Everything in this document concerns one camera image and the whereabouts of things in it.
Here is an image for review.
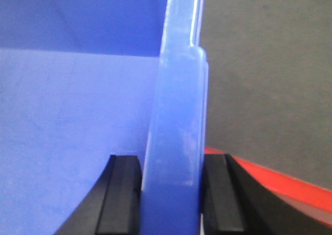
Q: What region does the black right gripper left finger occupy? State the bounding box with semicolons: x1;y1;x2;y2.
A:
56;155;142;234

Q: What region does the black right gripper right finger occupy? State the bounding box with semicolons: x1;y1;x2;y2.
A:
202;154;329;234

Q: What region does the large blue plastic bin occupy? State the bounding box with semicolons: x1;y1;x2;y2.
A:
1;0;209;234

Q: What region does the red conveyor frame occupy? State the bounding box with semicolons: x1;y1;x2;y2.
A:
204;148;331;234

